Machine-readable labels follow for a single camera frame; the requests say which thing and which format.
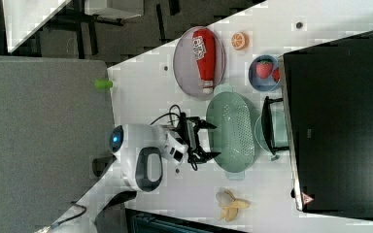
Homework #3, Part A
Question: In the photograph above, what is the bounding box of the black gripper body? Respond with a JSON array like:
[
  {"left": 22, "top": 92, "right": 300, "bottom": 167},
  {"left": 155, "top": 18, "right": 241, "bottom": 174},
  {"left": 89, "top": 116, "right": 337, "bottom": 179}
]
[{"left": 175, "top": 113, "right": 204, "bottom": 162}]

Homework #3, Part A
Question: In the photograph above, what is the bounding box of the green marker cap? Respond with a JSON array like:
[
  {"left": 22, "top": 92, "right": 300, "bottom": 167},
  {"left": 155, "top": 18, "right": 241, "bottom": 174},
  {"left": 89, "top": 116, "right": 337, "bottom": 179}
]
[{"left": 94, "top": 80, "right": 114, "bottom": 89}]

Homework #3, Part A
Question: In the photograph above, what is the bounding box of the blue bowl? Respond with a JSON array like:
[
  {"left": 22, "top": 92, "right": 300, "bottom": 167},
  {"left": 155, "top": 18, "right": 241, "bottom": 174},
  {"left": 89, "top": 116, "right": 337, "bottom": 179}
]
[{"left": 249, "top": 54, "right": 281, "bottom": 92}]

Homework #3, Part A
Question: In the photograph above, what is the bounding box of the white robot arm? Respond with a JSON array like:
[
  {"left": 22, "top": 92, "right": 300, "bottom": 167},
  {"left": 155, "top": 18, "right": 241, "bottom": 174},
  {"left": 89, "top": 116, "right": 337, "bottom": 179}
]
[{"left": 85, "top": 113, "right": 218, "bottom": 233}]

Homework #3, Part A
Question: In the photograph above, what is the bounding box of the peeled banana toy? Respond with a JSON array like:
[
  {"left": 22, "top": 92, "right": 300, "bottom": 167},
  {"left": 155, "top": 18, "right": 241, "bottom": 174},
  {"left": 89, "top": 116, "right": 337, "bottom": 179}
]
[{"left": 216, "top": 189, "right": 251, "bottom": 222}]

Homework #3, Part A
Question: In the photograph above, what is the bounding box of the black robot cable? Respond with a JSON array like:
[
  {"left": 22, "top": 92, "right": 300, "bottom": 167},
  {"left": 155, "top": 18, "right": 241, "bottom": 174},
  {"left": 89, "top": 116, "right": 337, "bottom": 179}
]
[{"left": 150, "top": 104, "right": 187, "bottom": 128}]

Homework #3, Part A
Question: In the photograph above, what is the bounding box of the red strawberry toy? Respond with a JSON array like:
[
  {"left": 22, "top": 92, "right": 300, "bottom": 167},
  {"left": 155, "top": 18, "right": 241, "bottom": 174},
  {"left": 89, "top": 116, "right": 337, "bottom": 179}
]
[
  {"left": 272, "top": 68, "right": 280, "bottom": 83},
  {"left": 255, "top": 60, "right": 273, "bottom": 79}
]

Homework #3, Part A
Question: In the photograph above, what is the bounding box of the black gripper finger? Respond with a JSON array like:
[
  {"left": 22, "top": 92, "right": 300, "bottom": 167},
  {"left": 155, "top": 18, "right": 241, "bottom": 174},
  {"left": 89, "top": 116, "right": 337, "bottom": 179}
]
[
  {"left": 201, "top": 151, "right": 220, "bottom": 161},
  {"left": 198, "top": 119, "right": 216, "bottom": 129}
]

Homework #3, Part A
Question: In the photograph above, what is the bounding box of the orange slice toy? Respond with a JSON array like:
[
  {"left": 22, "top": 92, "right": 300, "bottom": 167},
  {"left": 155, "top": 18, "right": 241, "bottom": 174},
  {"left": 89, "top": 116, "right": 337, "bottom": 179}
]
[{"left": 231, "top": 32, "right": 249, "bottom": 50}]

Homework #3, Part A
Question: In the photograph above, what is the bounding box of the black steel toaster oven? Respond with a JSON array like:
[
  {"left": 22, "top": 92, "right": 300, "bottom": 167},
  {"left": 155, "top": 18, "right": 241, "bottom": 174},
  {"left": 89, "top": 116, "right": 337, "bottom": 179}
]
[{"left": 278, "top": 30, "right": 373, "bottom": 221}]

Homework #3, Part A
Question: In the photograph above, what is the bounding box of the red ketchup bottle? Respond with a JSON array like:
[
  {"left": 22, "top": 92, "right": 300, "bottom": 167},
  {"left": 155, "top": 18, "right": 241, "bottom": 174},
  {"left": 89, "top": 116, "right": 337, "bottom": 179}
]
[{"left": 192, "top": 28, "right": 216, "bottom": 94}]

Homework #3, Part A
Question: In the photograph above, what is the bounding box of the mint green plastic strainer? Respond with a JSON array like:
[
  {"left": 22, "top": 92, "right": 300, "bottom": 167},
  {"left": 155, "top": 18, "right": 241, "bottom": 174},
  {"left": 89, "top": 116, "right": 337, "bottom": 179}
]
[{"left": 206, "top": 84, "right": 260, "bottom": 181}]

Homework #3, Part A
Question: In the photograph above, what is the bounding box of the grey round plate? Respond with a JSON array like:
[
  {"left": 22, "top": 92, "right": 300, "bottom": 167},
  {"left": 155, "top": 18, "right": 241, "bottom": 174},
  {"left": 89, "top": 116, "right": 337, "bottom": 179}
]
[{"left": 173, "top": 26, "right": 225, "bottom": 98}]

